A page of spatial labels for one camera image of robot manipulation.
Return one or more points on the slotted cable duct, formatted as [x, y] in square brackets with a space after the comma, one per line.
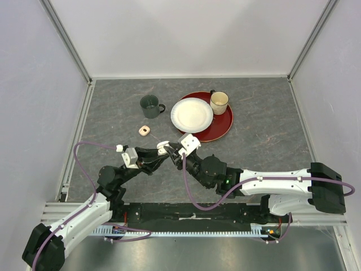
[112, 232]

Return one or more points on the front aluminium frame rail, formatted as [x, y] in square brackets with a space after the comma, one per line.
[55, 211]

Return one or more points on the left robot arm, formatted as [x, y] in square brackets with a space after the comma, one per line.
[49, 246]

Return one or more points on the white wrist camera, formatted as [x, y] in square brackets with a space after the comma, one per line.
[189, 143]
[129, 156]

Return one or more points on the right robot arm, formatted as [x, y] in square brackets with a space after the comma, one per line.
[318, 186]

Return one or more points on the beige cup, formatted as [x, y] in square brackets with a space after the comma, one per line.
[218, 102]

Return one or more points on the left rear aluminium post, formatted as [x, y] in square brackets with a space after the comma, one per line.
[58, 25]

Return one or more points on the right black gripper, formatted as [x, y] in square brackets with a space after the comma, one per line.
[177, 160]

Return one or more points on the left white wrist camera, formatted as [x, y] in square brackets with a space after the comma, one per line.
[129, 156]

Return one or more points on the white plate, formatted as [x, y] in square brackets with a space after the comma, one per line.
[191, 115]

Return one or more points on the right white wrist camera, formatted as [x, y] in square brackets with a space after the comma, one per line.
[189, 143]

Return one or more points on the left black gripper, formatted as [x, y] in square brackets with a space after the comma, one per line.
[145, 156]

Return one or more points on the aluminium post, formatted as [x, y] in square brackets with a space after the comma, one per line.
[58, 25]
[318, 27]

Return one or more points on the dark green mug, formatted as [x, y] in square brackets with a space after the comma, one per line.
[151, 107]

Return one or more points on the red round tray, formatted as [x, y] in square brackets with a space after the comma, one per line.
[220, 124]

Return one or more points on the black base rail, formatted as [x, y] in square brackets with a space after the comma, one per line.
[185, 217]

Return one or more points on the pink earbud case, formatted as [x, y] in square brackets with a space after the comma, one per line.
[144, 130]

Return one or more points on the white earbud case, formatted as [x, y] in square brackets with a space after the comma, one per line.
[161, 147]

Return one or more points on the right rear aluminium post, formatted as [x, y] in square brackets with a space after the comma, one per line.
[318, 27]

